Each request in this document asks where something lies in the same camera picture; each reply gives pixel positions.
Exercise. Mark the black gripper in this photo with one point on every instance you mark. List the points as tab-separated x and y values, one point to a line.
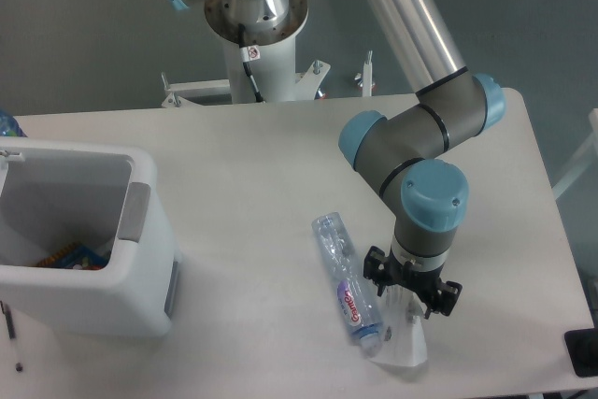
439	297

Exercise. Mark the clear plastic water bottle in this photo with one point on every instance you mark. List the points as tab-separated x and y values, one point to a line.
357	304

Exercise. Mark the white paper tissue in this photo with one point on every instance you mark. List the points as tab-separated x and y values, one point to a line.
402	337

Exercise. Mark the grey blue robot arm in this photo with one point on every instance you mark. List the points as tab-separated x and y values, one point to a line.
400	158

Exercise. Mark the colourful trash in bin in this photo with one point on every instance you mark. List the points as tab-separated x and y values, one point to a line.
74	256

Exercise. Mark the white trash can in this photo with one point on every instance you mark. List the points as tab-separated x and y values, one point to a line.
105	197

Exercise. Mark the black device at table edge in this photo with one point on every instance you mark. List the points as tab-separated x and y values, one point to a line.
582	348

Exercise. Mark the black pen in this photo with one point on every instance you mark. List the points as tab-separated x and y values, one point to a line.
12	336

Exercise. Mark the blue bottle at left edge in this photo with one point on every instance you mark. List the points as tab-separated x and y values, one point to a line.
9	126

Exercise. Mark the white levelling foot bracket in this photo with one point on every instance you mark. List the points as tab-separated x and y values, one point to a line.
365	80

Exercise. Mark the white frame at right edge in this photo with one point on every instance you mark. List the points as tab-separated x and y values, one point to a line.
579	162

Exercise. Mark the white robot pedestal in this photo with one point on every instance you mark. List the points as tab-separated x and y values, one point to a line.
261	53

